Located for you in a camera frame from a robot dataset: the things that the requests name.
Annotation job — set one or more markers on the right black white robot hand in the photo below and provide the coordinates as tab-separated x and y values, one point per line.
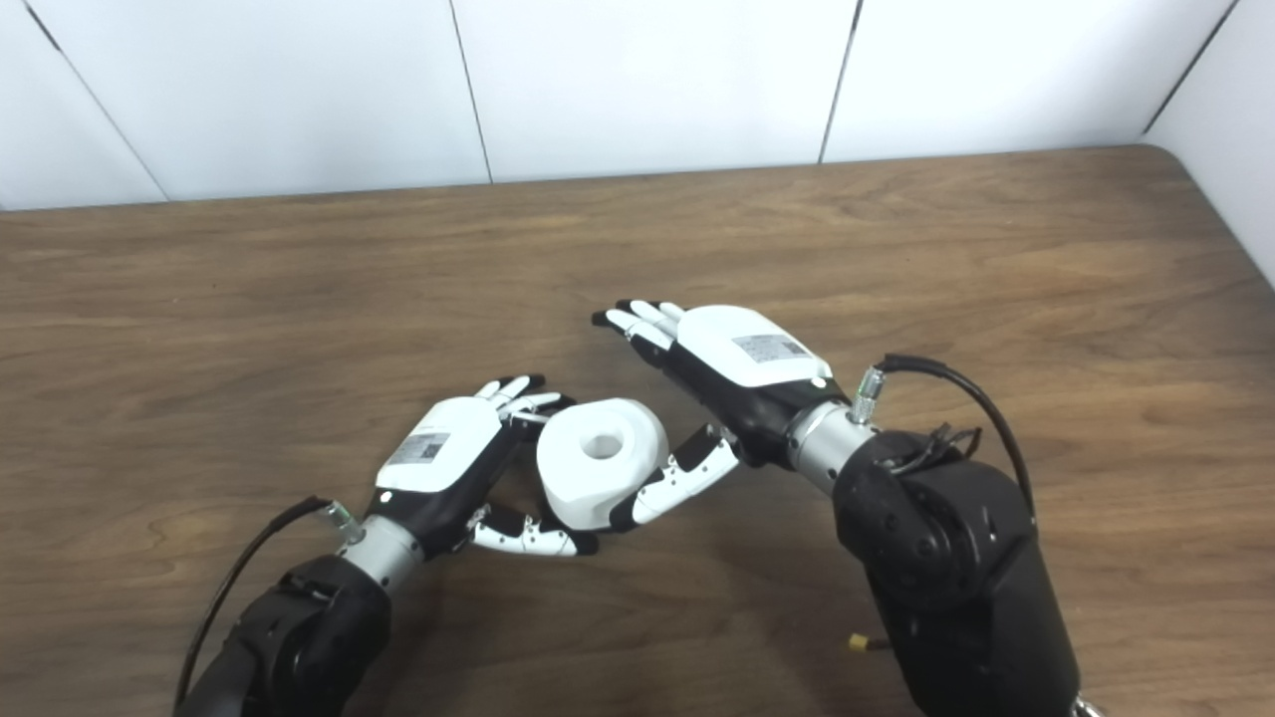
747	363

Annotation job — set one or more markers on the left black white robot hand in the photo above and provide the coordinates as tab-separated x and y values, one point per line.
443	463

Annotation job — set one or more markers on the round white plastic piece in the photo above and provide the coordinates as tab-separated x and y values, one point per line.
598	458

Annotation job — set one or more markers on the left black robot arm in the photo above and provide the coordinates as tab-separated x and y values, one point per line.
299	627

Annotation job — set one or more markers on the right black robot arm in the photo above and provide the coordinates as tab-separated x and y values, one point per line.
956	568

